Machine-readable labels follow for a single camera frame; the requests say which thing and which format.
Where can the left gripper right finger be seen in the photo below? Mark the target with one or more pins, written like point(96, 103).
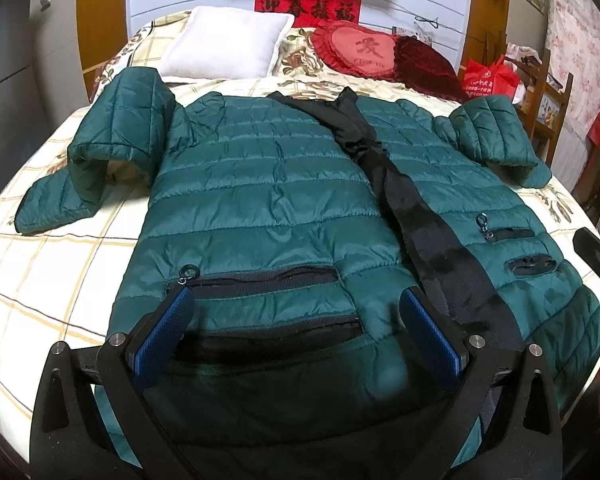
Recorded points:
point(523, 439)

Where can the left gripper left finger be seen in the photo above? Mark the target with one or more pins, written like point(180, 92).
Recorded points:
point(68, 438)

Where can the green quilted puffer jacket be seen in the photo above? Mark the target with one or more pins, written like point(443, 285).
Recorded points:
point(298, 224)

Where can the floral cream bed sheet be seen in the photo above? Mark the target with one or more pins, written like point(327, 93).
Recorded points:
point(62, 285)

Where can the wooden chair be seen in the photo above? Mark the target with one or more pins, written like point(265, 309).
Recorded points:
point(543, 109)

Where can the red shopping bag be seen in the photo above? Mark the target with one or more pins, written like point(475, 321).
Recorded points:
point(497, 79)

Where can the dark red velvet cushion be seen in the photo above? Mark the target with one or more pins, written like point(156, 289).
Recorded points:
point(425, 70)

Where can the grey refrigerator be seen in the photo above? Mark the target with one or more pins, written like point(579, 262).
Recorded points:
point(23, 125)

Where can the red calligraphy banner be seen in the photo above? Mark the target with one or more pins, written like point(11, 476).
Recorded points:
point(310, 13)

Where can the white square pillow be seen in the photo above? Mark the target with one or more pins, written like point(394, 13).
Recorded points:
point(224, 42)

